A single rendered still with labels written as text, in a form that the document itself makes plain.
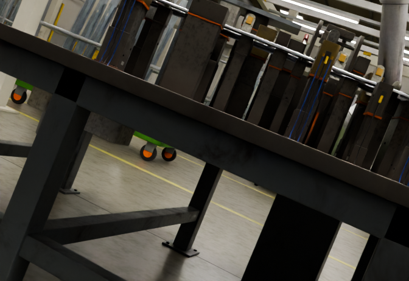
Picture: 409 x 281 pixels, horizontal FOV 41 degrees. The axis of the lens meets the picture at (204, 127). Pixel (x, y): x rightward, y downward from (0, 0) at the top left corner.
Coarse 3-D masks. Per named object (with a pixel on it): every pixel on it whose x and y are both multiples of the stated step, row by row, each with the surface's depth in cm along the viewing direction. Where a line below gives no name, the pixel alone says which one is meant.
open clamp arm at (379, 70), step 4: (376, 68) 209; (380, 68) 208; (384, 68) 209; (376, 72) 208; (380, 72) 208; (372, 76) 208; (376, 76) 208; (380, 76) 208; (372, 80) 208; (376, 80) 208; (380, 80) 208; (368, 92) 207; (368, 96) 208
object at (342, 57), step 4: (340, 52) 209; (344, 52) 209; (340, 56) 208; (344, 56) 208; (336, 60) 208; (340, 60) 207; (344, 60) 208; (336, 64) 208; (340, 64) 208; (344, 64) 208; (340, 68) 207; (332, 76) 207
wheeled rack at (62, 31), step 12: (48, 0) 612; (48, 24) 607; (72, 36) 602; (72, 48) 703; (156, 72) 675; (24, 84) 607; (12, 96) 618; (24, 96) 615; (156, 144) 571; (144, 156) 581; (168, 156) 658
